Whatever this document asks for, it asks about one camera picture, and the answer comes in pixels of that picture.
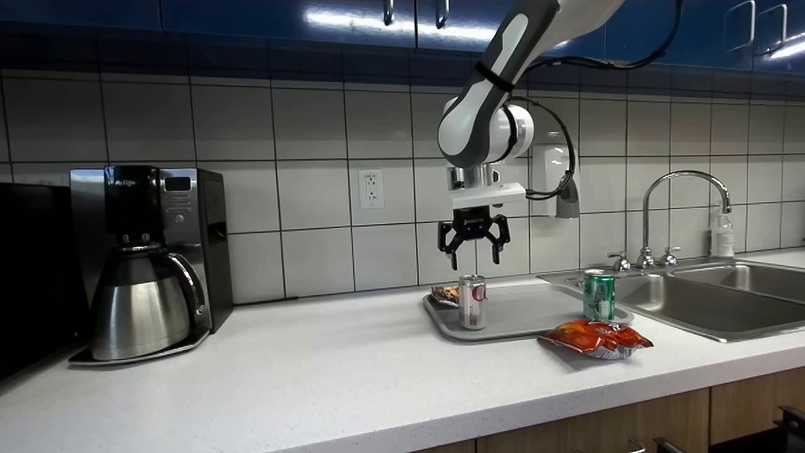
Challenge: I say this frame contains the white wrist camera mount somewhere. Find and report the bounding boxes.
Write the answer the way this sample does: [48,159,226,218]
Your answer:
[449,164,526,210]

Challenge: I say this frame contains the yellow orange snack bag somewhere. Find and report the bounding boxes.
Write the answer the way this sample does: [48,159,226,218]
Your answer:
[429,284,460,307]

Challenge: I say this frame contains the black coffee maker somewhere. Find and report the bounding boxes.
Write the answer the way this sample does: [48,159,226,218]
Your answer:
[68,166,234,368]

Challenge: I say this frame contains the blue upper cabinets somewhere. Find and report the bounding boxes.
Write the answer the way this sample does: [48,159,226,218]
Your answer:
[0,0,804,96]

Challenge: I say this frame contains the steel coffee carafe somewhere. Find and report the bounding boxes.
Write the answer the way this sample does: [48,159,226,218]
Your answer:
[91,244,209,363]

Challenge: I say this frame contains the red orange chip bag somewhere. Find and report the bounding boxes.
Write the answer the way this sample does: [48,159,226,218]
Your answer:
[538,320,652,361]

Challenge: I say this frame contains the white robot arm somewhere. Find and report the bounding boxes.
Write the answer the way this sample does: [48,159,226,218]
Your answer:
[439,0,624,268]

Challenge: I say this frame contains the chrome gooseneck faucet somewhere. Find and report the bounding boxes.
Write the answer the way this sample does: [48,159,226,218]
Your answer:
[606,168,735,273]

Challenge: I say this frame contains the clear soap bottle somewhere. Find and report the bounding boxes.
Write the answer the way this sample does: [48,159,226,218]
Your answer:
[711,211,735,259]

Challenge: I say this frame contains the white wall soap dispenser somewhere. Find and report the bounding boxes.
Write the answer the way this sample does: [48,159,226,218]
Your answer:
[528,147,579,218]

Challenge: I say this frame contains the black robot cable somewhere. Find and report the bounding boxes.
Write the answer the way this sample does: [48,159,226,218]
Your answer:
[502,0,688,203]

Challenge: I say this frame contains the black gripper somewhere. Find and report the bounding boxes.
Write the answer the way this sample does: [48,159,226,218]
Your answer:
[439,206,511,270]

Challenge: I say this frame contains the grey plastic tray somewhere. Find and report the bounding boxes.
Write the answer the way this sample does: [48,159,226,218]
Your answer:
[421,276,638,344]

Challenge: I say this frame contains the wooden lower cabinets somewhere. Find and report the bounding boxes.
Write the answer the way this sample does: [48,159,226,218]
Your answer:
[421,368,805,453]

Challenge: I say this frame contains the stainless steel double sink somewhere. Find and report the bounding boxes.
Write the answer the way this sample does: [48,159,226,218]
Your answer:
[560,257,805,344]

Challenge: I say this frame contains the green soda can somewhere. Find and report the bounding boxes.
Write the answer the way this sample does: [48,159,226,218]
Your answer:
[584,270,618,322]

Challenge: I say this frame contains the silver red coke can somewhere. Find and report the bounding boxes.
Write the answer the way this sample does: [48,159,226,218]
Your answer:
[459,275,485,330]

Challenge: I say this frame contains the white wall outlet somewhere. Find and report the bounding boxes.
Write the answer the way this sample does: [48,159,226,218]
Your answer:
[361,168,384,210]

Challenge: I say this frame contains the black microwave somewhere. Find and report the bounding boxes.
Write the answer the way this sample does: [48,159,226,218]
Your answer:
[0,185,88,380]

